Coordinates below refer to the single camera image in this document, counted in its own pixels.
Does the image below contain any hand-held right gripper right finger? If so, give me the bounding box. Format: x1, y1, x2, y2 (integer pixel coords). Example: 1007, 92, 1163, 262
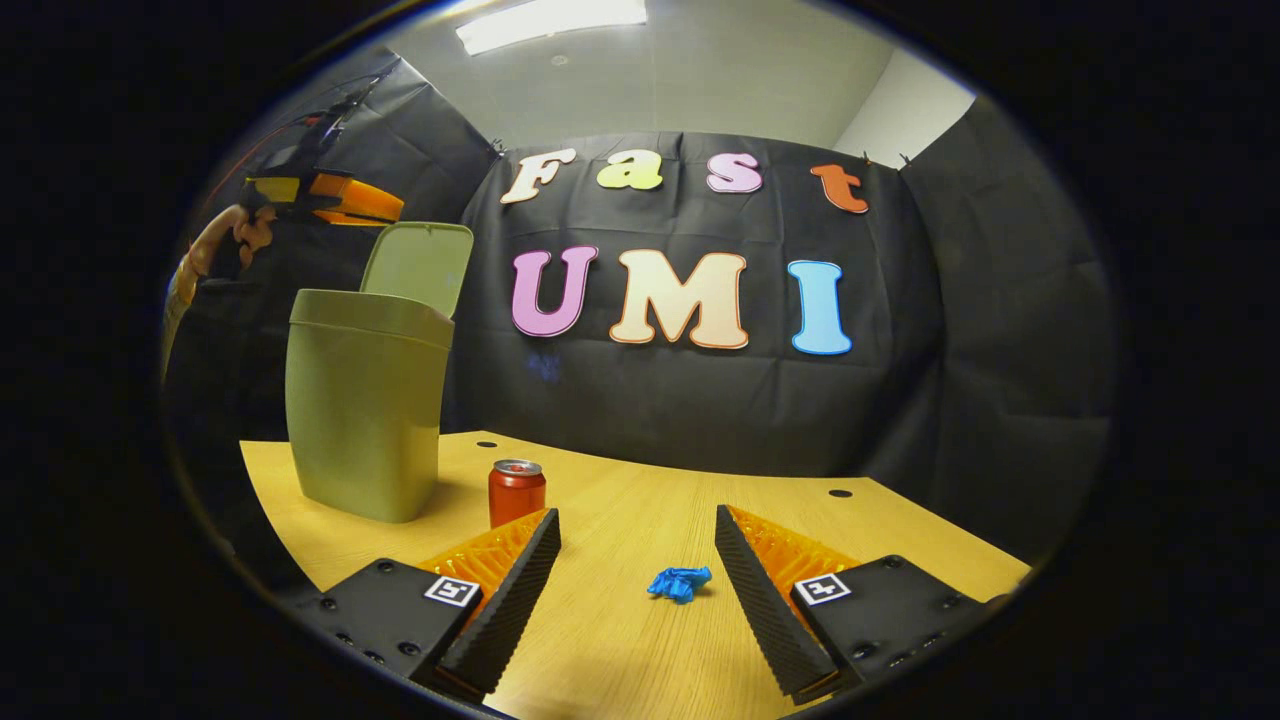
714, 503, 1011, 706

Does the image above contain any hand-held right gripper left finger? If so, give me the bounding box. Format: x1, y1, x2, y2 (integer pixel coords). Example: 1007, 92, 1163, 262
295, 507, 563, 701

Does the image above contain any blue paper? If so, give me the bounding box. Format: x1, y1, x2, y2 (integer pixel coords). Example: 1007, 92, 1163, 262
646, 566, 713, 604

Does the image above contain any red pop can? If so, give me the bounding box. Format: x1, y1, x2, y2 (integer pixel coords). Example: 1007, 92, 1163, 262
488, 459, 548, 529

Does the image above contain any green desktop garbage bin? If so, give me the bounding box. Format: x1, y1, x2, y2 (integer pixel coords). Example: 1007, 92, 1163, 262
284, 221, 475, 525

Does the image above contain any wooden desktop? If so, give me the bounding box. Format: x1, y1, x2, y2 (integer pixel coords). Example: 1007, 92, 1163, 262
238, 430, 1033, 720

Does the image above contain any black backdrop cloth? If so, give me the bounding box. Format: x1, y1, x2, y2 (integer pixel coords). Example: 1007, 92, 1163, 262
160, 50, 1119, 561

